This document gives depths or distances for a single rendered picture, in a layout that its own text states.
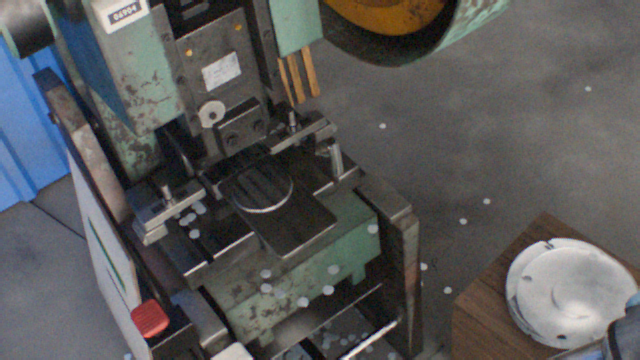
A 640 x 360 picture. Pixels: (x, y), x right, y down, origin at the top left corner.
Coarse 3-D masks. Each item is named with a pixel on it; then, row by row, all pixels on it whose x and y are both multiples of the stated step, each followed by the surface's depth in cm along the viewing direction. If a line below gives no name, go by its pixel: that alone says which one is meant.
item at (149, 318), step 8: (144, 304) 134; (152, 304) 134; (136, 312) 133; (144, 312) 133; (152, 312) 133; (160, 312) 133; (136, 320) 132; (144, 320) 132; (152, 320) 132; (160, 320) 132; (168, 320) 133; (144, 328) 131; (152, 328) 131; (160, 328) 131; (144, 336) 131
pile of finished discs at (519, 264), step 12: (552, 240) 178; (564, 240) 177; (576, 240) 176; (528, 252) 177; (540, 252) 176; (516, 264) 175; (516, 276) 172; (528, 276) 172; (516, 288) 170; (516, 300) 169; (516, 312) 165; (540, 336) 162; (564, 336) 160
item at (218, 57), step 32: (224, 0) 127; (192, 32) 121; (224, 32) 125; (192, 64) 125; (224, 64) 129; (256, 64) 134; (224, 96) 134; (256, 96) 139; (224, 128) 134; (256, 128) 137
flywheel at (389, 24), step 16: (336, 0) 152; (352, 0) 146; (368, 0) 143; (384, 0) 139; (400, 0) 133; (416, 0) 127; (432, 0) 123; (448, 0) 120; (352, 16) 150; (368, 16) 144; (384, 16) 139; (400, 16) 134; (416, 16) 130; (432, 16) 125; (384, 32) 142; (400, 32) 137
